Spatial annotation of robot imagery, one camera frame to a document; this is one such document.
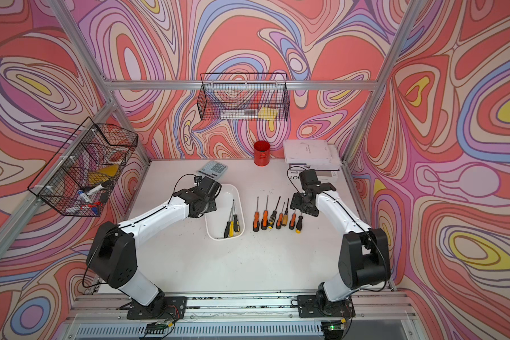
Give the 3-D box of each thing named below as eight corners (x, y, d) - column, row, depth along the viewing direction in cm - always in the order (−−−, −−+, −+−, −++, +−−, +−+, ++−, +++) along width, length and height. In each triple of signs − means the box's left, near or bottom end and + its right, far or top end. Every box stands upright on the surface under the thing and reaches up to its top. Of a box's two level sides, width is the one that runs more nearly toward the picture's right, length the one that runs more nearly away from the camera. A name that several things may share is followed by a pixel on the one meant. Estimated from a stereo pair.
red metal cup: (254, 166, 120) (253, 152, 112) (254, 155, 126) (254, 140, 118) (269, 166, 120) (270, 152, 112) (269, 155, 126) (269, 140, 118)
